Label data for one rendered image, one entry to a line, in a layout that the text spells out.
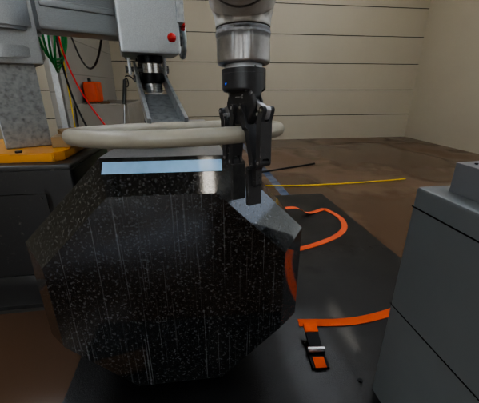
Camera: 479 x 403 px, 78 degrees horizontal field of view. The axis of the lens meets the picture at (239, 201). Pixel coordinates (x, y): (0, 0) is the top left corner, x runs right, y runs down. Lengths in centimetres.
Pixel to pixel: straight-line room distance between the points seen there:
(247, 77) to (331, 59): 636
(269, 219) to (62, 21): 139
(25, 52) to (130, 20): 61
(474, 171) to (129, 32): 115
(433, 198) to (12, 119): 171
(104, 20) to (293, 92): 508
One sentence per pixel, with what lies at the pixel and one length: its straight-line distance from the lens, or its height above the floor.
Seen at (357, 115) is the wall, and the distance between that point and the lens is 719.
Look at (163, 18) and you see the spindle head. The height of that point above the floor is 129.
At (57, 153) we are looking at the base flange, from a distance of 159.
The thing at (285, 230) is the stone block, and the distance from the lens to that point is 96.
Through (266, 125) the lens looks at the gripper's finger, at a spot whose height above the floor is 100.
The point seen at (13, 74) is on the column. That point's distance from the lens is 178.
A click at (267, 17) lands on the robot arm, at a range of 54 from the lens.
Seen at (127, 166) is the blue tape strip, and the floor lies 85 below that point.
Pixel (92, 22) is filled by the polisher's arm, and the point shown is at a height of 135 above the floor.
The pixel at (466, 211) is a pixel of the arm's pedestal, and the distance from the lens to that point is 85.
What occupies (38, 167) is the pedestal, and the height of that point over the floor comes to 73.
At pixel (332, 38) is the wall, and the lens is 689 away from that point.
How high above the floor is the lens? 106
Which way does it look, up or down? 21 degrees down
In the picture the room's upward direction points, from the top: straight up
